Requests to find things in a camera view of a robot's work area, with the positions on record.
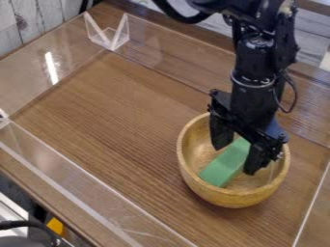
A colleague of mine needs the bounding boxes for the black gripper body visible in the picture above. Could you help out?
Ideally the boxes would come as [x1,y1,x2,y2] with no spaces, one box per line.
[206,69,288,161]

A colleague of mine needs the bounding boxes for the black cable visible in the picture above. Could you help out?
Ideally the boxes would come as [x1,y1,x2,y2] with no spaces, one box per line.
[0,219,61,247]

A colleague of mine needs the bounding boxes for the brown wooden bowl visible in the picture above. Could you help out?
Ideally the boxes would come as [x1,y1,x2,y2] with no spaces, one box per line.
[176,113,289,208]

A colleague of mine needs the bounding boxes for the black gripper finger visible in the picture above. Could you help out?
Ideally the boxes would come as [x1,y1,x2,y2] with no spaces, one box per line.
[208,115,234,151]
[242,143,271,176]

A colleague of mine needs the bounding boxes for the clear acrylic enclosure wall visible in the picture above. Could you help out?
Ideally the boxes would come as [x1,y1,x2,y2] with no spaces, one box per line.
[0,5,330,247]

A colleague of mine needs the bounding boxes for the yellow label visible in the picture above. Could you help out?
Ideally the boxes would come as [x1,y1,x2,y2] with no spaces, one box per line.
[46,217,63,236]

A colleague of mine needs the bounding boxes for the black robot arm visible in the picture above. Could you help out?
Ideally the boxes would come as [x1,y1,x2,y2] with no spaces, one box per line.
[152,0,299,175]

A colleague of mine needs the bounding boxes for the clear acrylic corner bracket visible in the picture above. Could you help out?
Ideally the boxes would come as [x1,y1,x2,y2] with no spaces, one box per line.
[82,12,129,51]

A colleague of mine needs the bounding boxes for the green rectangular block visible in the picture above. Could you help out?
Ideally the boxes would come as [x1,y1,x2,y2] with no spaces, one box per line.
[198,138,249,187]

